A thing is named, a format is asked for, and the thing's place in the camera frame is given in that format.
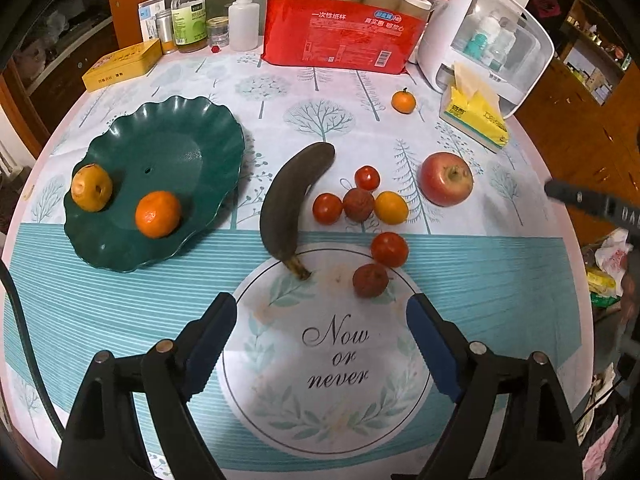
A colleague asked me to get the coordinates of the red apple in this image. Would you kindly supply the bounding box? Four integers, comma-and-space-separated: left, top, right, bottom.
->
418, 152, 474, 207

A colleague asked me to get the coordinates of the dried lychee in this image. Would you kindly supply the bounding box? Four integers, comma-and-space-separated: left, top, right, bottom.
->
343, 188, 374, 223
352, 263, 388, 298

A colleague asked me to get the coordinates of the small yellow orange fruit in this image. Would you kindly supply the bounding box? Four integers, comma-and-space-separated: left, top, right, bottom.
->
374, 191, 409, 226

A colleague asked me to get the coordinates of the large red tomato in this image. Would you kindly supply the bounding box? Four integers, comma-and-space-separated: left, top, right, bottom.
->
370, 232, 409, 268

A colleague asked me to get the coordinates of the cherry tomato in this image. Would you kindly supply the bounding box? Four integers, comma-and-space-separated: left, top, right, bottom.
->
312, 193, 343, 226
355, 165, 381, 192

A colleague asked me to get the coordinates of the overripe dark banana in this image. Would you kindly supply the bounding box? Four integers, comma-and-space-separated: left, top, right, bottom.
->
259, 142, 335, 281

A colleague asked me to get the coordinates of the yellow tissue pack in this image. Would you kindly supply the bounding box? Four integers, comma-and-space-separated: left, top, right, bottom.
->
439, 62, 510, 153

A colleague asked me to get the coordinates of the white sterilizer box appliance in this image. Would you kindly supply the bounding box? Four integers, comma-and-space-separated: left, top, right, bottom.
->
416, 0, 554, 118

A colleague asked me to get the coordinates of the printed tree tablecloth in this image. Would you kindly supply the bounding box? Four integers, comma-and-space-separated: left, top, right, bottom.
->
4, 52, 593, 479

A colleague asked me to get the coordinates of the large orange mandarin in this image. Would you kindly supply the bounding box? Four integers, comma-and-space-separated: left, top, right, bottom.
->
134, 191, 182, 240

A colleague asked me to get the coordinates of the small kumquat with stem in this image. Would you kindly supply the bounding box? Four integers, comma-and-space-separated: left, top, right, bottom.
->
390, 89, 416, 115

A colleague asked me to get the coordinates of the dark green scalloped plate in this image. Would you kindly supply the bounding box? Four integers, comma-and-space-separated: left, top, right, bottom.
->
64, 96, 245, 272

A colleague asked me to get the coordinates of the red paper cup package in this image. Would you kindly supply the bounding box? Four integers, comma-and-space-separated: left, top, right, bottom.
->
262, 0, 449, 75

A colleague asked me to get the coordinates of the yellow tin box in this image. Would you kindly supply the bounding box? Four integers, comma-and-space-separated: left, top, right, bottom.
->
82, 38, 163, 92

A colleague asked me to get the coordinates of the small metal can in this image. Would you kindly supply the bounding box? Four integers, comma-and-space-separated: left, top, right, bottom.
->
155, 9, 177, 54

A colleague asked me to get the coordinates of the white squeeze bottle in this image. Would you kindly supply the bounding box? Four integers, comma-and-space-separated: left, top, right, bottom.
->
228, 0, 260, 52

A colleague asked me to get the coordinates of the small glass jar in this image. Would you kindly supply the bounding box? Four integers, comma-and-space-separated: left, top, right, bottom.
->
206, 16, 229, 48

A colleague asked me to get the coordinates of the white blue carton box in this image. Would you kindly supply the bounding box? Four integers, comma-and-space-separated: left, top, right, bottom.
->
138, 0, 165, 41

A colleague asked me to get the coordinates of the green label glass bottle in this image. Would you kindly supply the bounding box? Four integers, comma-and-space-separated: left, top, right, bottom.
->
170, 0, 207, 53

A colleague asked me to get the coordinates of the black cable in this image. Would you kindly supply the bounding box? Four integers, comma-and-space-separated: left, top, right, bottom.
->
0, 259, 66, 441

